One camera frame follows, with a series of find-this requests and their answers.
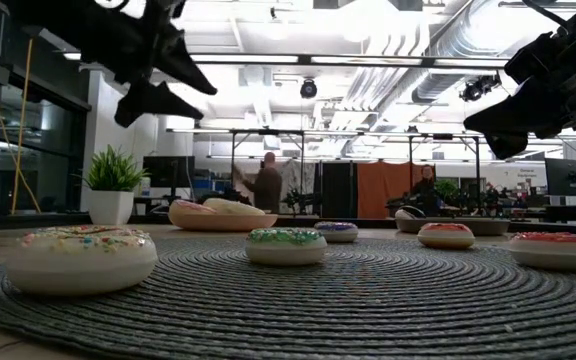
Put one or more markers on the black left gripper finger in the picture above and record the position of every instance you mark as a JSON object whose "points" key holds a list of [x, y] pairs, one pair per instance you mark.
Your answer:
{"points": [[153, 105], [178, 60]]}

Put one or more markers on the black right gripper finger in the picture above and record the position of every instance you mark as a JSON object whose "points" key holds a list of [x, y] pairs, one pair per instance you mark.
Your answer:
{"points": [[528, 100], [528, 122]]}

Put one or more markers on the large pink frosted donut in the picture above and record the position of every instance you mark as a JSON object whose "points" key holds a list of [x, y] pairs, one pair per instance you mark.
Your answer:
{"points": [[188, 206]]}

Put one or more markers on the large white glazed donut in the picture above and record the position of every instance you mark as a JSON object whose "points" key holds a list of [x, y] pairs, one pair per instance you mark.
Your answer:
{"points": [[235, 206]]}

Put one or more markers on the small red frosted donut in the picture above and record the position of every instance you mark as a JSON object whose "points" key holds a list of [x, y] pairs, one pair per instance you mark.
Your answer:
{"points": [[558, 257], [445, 240]]}

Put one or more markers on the small white sprinkled donut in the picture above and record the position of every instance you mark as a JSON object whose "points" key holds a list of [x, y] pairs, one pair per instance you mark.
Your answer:
{"points": [[83, 265]]}

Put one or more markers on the small green frosted donut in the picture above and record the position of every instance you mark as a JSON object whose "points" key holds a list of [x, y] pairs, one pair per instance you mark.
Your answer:
{"points": [[286, 252]]}

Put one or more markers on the small purple frosted donut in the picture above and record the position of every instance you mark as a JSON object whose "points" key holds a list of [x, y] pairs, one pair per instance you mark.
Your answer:
{"points": [[336, 235]]}

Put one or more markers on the black ceiling spotlight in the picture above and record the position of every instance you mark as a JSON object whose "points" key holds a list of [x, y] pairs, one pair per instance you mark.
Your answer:
{"points": [[478, 89]]}

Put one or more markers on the black computer monitor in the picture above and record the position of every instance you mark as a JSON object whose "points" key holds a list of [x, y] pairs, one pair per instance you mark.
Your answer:
{"points": [[168, 172], [568, 177]]}

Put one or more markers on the green background plant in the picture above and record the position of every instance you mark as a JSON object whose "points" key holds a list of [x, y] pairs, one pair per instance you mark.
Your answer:
{"points": [[447, 189]]}

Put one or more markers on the dark grey round pan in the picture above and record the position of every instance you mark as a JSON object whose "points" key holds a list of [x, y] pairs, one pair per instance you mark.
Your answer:
{"points": [[493, 226]]}

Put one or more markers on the green plant in white pot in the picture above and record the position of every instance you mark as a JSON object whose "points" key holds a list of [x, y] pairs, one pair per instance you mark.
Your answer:
{"points": [[111, 207]]}

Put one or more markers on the person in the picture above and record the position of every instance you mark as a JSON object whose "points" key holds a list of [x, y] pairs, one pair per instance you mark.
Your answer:
{"points": [[268, 190], [424, 190]]}

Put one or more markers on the pink plate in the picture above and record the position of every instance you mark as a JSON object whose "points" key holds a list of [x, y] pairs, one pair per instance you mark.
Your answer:
{"points": [[223, 223]]}

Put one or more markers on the white patterned cloth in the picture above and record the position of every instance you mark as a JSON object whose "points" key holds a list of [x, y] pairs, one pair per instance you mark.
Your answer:
{"points": [[295, 180]]}

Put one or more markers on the orange curtain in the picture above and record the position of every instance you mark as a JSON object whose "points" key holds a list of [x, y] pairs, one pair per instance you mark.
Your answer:
{"points": [[378, 185]]}

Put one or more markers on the black curtain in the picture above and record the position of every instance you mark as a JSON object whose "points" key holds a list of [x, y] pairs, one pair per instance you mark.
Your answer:
{"points": [[338, 190]]}

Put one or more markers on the round grey woven placemat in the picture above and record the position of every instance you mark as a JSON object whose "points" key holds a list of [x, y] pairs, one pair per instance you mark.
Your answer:
{"points": [[348, 300]]}

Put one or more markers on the round black ceiling camera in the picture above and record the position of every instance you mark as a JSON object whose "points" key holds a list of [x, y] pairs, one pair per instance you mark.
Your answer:
{"points": [[308, 89]]}

